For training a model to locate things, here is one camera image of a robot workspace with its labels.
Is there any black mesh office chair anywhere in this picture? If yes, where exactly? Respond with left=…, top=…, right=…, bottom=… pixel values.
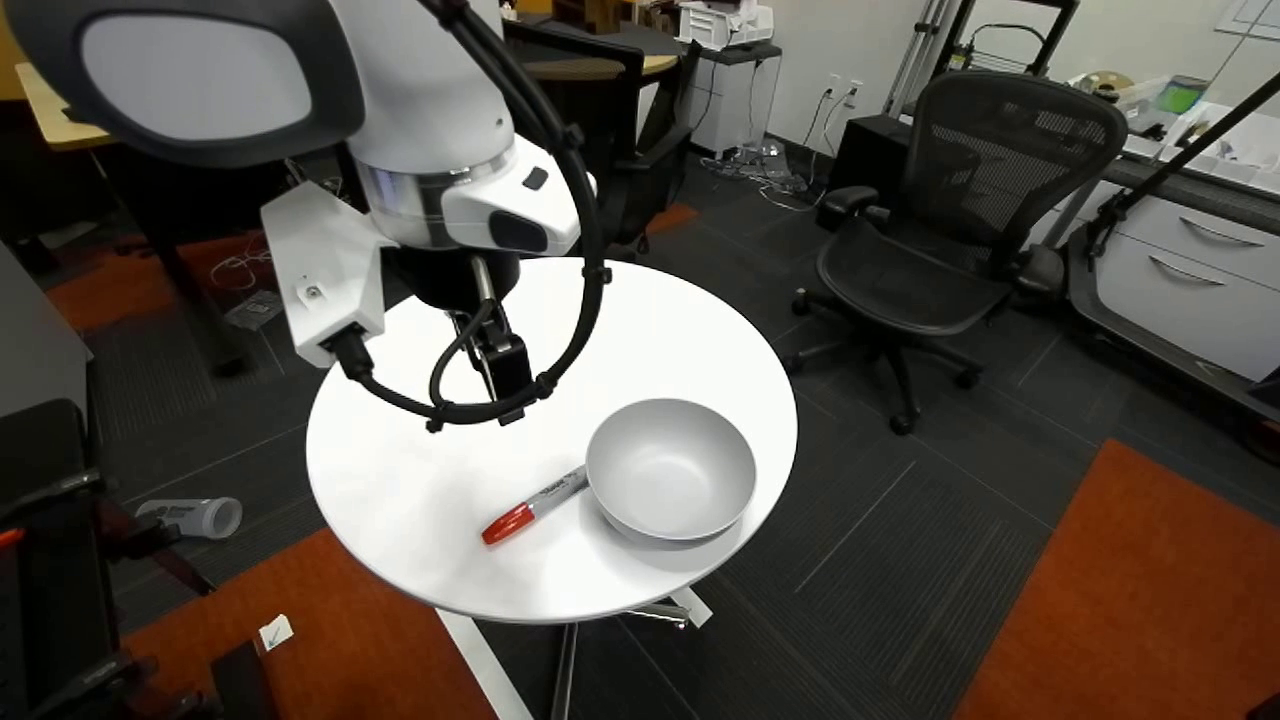
left=785, top=68, right=1135, bottom=441

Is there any red marker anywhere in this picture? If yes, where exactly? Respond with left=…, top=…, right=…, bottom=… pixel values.
left=474, top=466, right=593, bottom=553

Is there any small white paper piece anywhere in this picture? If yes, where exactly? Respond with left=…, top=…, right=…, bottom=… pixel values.
left=255, top=613, right=300, bottom=655

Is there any white drawer cabinet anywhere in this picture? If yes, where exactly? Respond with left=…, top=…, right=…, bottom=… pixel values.
left=1087, top=186, right=1280, bottom=392

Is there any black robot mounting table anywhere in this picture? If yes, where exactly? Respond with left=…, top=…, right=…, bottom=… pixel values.
left=0, top=238, right=98, bottom=562

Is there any black clamp orange handle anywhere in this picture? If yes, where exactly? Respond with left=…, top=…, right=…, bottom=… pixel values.
left=0, top=459, right=221, bottom=602
left=32, top=647, right=153, bottom=720

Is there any black camera cable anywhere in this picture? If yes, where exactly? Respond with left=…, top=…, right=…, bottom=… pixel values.
left=317, top=0, right=614, bottom=436

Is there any dark grey desk top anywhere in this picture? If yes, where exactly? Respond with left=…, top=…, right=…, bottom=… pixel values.
left=1109, top=124, right=1280, bottom=238

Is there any black upright post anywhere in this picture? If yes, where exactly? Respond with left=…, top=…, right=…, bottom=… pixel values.
left=205, top=634, right=280, bottom=720

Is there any white table base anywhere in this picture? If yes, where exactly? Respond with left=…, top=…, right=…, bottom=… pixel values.
left=437, top=584, right=720, bottom=720

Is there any grey bowl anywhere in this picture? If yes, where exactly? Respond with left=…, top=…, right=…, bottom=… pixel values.
left=582, top=395, right=761, bottom=547

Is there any black computer tower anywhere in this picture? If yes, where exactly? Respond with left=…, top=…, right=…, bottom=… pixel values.
left=826, top=113, right=926, bottom=232

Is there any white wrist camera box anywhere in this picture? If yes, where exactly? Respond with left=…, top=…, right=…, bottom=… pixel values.
left=255, top=176, right=391, bottom=373

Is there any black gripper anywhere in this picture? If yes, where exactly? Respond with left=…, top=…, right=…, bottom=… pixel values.
left=395, top=242, right=539, bottom=408

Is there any clear plastic bag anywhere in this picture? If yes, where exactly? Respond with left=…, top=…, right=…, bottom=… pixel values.
left=130, top=493, right=247, bottom=543

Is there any black tripod stand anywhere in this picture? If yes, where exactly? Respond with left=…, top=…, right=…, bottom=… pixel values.
left=883, top=0, right=1087, bottom=126

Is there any beige wooden desk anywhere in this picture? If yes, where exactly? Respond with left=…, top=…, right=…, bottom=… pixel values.
left=8, top=57, right=120, bottom=156

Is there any green screen device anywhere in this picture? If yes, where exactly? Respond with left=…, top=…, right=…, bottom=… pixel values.
left=1148, top=73, right=1215, bottom=124

